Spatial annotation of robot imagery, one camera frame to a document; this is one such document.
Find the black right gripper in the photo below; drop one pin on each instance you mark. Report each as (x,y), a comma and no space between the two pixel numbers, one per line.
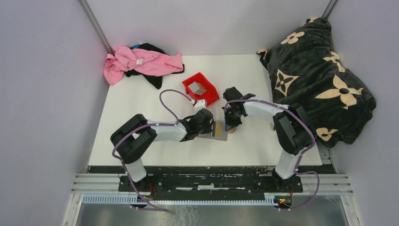
(231,124)

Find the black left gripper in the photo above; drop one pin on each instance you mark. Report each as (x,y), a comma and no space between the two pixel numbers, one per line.
(208,129)

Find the tan leather card holder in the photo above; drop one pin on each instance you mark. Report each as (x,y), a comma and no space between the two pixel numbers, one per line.
(211,132)

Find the yellow credit card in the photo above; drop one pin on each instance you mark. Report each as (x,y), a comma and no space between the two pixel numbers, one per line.
(220,130)

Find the red plastic bin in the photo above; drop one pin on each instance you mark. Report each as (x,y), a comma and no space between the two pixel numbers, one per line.
(211,96)

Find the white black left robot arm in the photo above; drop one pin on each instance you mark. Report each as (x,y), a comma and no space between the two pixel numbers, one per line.
(134,137)

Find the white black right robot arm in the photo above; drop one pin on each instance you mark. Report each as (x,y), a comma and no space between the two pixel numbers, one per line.
(294,129)

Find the stack of credit cards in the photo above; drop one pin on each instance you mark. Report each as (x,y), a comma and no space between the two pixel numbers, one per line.
(197,88)

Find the black garment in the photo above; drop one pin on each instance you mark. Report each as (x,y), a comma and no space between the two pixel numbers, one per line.
(151,62)

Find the black floral blanket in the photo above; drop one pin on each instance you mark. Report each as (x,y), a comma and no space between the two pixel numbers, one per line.
(305,69)

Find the pink cloth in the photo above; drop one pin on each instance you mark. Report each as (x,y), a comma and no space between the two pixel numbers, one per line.
(113,69)

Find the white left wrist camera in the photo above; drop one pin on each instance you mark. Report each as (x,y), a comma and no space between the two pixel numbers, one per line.
(199,105)

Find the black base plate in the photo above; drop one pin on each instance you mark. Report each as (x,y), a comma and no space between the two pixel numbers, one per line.
(254,178)

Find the aluminium rail frame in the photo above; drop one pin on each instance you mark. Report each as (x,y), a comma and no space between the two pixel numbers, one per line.
(96,201)

